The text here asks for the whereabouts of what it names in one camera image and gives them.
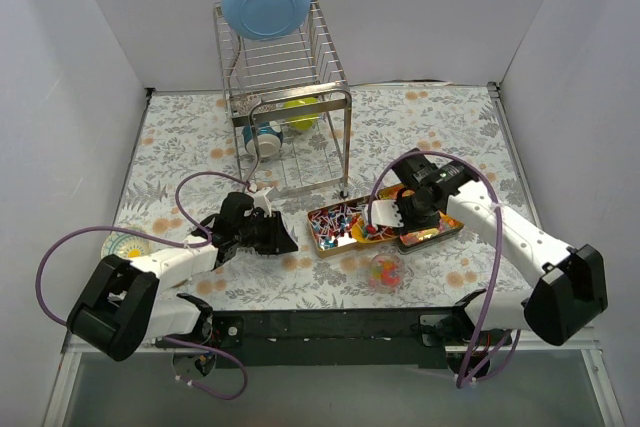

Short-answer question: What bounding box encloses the square tin of star candies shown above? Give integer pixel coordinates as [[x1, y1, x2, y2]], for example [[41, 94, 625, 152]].
[[377, 184, 464, 254]]

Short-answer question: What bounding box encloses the gold tin of small items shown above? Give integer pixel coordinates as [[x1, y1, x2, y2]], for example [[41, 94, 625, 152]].
[[307, 196, 374, 258]]

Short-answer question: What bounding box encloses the yellow plastic scoop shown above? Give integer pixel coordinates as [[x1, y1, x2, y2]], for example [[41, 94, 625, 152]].
[[351, 221, 398, 244]]

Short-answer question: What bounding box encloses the clear plastic jar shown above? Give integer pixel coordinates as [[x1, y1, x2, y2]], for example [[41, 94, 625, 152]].
[[368, 253, 405, 293]]

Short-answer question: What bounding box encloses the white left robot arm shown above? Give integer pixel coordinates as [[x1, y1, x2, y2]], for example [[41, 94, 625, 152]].
[[67, 191, 298, 361]]

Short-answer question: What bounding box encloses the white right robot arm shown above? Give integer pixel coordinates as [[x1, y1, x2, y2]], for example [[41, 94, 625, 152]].
[[392, 149, 608, 346]]

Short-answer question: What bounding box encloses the floral patterned table mat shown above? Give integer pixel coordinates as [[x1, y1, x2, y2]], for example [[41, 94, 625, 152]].
[[116, 84, 537, 310]]

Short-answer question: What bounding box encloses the blue and white mug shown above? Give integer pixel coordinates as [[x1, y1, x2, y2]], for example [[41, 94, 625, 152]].
[[242, 121, 283, 159]]

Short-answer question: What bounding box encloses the patterned ceramic bowl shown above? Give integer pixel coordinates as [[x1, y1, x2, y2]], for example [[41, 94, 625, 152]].
[[100, 231, 152, 259]]

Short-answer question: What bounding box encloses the green bowl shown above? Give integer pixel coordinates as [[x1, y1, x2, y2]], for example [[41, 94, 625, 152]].
[[280, 97, 321, 133]]

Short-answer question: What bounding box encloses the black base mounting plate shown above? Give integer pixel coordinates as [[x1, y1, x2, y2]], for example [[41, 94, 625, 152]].
[[154, 310, 514, 371]]

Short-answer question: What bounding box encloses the blue plate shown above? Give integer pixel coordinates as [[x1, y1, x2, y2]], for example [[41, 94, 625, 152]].
[[221, 0, 311, 40]]

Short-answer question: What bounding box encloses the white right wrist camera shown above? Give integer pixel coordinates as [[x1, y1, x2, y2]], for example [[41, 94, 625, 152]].
[[363, 199, 404, 230]]

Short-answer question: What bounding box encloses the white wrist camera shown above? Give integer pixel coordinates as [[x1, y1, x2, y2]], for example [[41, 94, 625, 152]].
[[247, 183, 279, 217], [363, 199, 404, 230]]

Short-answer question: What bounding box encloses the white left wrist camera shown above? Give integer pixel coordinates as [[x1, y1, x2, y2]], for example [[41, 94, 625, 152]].
[[247, 183, 279, 217]]

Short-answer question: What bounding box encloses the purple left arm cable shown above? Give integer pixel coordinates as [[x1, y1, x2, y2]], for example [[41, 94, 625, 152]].
[[34, 171, 261, 401]]

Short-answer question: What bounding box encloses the steel wire dish rack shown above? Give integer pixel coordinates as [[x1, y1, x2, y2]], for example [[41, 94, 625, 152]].
[[213, 0, 353, 199]]

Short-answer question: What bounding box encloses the aluminium table edge rail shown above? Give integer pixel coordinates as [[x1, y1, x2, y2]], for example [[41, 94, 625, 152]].
[[44, 331, 625, 426]]

